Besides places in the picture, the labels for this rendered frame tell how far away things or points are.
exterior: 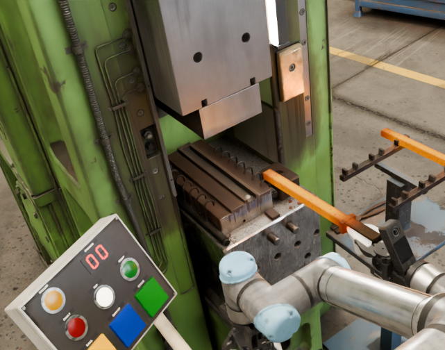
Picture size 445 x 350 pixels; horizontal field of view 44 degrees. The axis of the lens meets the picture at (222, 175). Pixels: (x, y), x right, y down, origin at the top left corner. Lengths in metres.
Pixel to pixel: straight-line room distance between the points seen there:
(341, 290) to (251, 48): 0.74
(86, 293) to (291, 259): 0.79
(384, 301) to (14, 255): 2.76
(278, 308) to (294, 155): 1.01
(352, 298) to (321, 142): 1.14
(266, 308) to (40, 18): 0.82
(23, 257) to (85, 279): 2.04
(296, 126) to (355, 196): 1.43
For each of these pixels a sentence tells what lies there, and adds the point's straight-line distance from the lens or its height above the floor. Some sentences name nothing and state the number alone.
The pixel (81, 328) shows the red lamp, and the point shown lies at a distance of 1.37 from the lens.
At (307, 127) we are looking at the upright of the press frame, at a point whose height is 1.03.
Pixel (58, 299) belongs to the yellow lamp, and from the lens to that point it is 1.34.
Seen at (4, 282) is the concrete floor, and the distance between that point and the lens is 3.31.
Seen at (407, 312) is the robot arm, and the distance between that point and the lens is 0.90.
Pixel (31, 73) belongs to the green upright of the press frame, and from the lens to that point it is 1.82.
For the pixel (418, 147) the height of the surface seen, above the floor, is 0.98.
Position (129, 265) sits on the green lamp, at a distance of 1.44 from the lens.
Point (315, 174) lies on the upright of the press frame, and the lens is 2.10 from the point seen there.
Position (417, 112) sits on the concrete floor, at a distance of 4.08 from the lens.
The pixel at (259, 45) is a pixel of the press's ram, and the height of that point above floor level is 1.47.
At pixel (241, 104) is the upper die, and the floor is 1.32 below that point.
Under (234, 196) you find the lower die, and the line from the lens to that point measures 1.75.
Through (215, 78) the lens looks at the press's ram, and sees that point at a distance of 1.47.
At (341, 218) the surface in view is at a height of 1.14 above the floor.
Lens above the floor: 2.07
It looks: 35 degrees down
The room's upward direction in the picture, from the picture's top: 10 degrees counter-clockwise
